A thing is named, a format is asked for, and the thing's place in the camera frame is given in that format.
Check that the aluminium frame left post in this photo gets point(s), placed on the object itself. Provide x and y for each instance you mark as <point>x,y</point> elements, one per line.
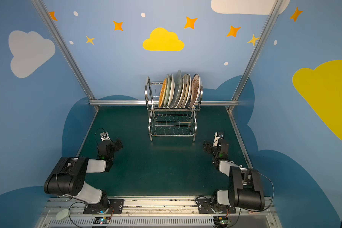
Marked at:
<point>55,33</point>

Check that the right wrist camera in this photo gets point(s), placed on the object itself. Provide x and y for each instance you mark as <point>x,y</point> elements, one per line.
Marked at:
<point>218,136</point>

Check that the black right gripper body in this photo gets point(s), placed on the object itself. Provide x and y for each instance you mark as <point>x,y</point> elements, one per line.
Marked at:
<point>211,145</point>

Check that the green circuit board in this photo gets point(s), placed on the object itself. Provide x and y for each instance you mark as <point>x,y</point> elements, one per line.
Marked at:
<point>220,222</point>
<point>101,220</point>

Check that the stainless steel dish rack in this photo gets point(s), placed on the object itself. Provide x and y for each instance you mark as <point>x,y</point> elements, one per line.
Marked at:
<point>169,121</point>

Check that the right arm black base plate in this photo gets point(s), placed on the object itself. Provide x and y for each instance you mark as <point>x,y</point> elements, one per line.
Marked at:
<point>205,207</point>

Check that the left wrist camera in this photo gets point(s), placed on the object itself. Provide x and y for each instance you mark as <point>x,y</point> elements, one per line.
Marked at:
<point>104,136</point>

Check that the pale green round disc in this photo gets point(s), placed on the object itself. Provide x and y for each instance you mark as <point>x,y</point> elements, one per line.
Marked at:
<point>63,214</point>

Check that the plain grey-green plate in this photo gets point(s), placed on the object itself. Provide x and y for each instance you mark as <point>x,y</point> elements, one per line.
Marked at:
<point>176,96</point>

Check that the aluminium frame back rail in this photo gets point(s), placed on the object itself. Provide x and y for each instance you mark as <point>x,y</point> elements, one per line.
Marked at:
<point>116,102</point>

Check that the pale green sunflower plate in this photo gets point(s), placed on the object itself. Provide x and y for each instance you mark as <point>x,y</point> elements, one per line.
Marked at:
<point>167,91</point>

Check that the white plate floral sprigs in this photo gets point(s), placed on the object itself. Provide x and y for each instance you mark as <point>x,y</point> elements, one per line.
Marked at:
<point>185,86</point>

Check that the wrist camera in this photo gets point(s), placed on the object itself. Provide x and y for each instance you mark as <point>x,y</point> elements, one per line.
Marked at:
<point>104,136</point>
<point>218,136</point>

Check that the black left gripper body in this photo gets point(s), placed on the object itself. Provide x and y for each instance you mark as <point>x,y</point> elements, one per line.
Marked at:
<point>114,145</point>

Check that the right green circuit board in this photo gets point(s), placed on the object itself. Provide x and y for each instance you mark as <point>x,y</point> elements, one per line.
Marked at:
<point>220,222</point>

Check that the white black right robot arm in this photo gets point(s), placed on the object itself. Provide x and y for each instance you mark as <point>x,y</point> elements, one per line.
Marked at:
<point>245,189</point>

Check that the aluminium frame right post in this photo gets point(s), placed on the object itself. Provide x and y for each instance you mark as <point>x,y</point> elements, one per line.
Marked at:
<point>268,26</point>

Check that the left green circuit board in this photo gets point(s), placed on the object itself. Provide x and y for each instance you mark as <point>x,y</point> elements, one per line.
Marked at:
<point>101,220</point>

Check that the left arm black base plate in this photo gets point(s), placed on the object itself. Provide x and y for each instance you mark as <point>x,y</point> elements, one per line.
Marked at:
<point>115,207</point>

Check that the aluminium frame post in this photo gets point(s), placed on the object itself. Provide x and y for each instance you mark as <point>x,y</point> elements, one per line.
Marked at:
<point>268,26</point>
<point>55,33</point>

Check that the orange woven round plate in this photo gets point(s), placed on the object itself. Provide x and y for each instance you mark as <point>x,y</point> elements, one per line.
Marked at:
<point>162,93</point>

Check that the white plate green lettered rim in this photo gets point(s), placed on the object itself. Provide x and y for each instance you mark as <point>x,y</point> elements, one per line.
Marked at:
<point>172,86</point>

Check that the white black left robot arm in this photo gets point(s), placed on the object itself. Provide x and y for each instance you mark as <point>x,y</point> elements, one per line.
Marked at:
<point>68,176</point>

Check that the white plate orange sunburst edge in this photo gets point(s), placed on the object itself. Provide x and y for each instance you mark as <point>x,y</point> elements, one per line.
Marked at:
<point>180,93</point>

